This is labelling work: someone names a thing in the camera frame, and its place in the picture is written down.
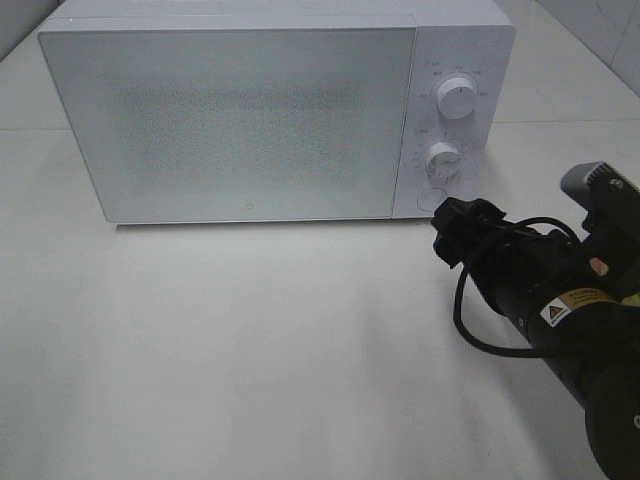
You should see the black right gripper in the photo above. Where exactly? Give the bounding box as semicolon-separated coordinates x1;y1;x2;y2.
432;197;595;310

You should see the round door release button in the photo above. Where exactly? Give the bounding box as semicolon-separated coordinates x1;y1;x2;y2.
417;187;447;212

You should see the white microwave door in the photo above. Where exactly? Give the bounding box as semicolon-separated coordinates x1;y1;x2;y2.
39;28;415;224

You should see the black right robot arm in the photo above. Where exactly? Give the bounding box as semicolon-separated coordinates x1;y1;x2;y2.
432;198;639;479

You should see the lower white timer knob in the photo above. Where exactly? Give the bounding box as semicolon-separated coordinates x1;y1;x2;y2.
425;141;462;178

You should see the upper white power knob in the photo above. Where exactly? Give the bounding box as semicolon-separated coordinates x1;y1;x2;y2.
435;73;478;120

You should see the white microwave oven body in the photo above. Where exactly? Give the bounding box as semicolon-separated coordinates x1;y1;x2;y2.
38;1;516;223

